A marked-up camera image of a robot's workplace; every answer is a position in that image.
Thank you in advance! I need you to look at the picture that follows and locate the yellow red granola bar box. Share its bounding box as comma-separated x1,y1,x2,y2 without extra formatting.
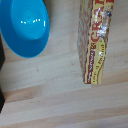
76,0,116,85

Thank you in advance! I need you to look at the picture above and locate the blue plastic bowl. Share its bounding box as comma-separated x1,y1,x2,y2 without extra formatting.
0,0,51,59

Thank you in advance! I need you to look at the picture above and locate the dark object at table edge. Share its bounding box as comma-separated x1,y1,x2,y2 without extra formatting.
0,34,6,113

